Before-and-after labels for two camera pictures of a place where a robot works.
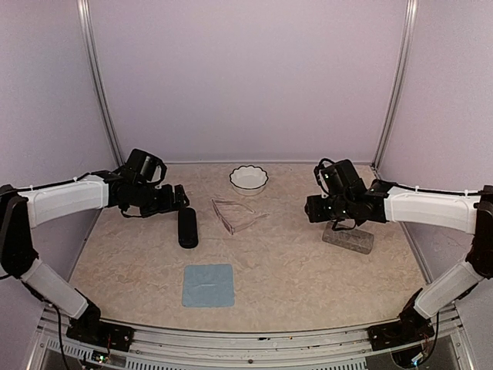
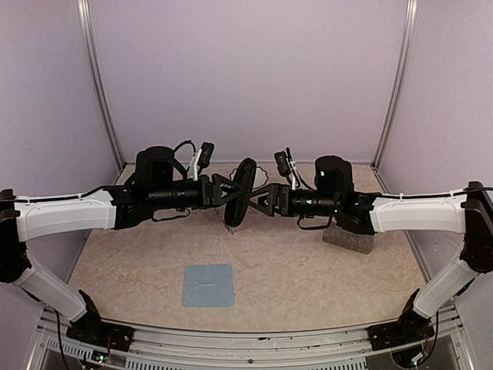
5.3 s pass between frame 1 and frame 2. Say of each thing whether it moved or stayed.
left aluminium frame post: stayed
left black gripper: moved
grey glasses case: stayed
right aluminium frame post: stayed
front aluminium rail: stayed
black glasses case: moved
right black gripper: moved
